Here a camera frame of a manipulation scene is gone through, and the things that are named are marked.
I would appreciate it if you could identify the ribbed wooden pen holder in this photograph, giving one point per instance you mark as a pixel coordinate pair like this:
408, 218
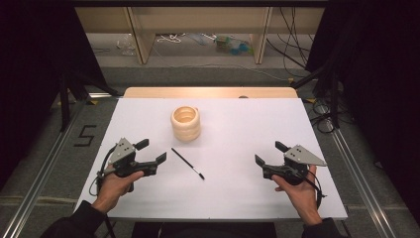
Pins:
186, 127

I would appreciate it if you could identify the white table board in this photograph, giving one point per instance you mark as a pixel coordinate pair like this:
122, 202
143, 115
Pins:
231, 132

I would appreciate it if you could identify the black curtain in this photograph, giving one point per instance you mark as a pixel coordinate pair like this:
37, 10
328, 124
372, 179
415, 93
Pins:
379, 99
29, 82

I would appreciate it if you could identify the green and blue plastic toys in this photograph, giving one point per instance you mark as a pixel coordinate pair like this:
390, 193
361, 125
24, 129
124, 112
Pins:
232, 44

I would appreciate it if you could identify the black metal stand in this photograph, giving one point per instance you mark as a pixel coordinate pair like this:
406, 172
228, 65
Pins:
335, 99
64, 105

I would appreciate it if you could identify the wooden shelf unit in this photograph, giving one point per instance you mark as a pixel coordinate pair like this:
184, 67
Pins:
198, 21

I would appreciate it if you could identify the black pen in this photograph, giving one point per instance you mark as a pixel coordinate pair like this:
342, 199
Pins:
187, 163

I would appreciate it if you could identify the person's left hand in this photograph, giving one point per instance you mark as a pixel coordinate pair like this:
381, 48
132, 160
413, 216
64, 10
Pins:
114, 188

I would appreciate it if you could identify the clear plastic bag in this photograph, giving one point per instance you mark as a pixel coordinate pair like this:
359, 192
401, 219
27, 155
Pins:
127, 46

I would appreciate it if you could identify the person's right hand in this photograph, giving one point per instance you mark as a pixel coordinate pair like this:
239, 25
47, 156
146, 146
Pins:
302, 198

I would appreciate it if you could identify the aluminium floor rail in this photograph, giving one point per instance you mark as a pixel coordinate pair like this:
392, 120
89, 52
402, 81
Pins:
43, 172
360, 178

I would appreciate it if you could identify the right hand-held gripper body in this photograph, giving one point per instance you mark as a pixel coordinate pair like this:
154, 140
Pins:
297, 158

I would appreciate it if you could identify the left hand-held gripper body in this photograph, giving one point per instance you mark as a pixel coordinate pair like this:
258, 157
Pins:
124, 158

